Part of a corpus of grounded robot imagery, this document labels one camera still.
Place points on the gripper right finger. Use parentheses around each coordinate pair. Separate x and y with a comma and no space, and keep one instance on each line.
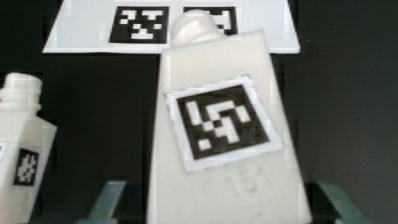
(347,213)

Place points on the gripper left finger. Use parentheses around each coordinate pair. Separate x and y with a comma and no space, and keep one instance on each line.
(103,208)

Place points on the white stool leg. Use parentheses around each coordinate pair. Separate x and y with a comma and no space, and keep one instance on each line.
(27,134)
(224,177)

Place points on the white marker sheet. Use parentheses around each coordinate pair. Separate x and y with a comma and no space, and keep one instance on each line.
(123,26)

